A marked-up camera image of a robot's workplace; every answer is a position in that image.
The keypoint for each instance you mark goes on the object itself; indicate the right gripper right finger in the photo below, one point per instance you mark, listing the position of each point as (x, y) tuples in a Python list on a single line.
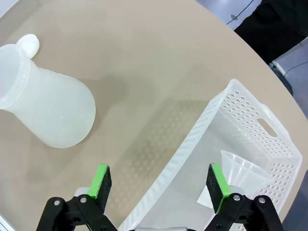
[(214, 190)]

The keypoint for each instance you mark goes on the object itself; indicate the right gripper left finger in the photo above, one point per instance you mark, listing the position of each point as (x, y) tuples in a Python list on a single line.
[(103, 188)]

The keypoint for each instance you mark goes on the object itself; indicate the clear plastic funnel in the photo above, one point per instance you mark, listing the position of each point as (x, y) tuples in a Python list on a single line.
[(243, 170)]

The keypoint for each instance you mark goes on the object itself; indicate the translucent conical plastic flask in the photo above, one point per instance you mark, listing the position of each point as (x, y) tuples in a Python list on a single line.
[(60, 108)]

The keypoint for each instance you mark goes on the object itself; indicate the white round flask cap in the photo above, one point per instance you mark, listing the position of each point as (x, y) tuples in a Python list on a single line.
[(30, 44)]

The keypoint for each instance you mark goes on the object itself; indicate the white perforated basket with label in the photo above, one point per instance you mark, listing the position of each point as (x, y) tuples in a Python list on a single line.
[(240, 134)]

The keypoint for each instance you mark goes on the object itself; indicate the silver aluminium mounting platform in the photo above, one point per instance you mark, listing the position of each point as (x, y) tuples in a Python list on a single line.
[(3, 225)]

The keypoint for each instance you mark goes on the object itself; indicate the person in black t-shirt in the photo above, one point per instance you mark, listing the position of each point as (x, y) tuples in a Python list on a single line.
[(272, 26)]

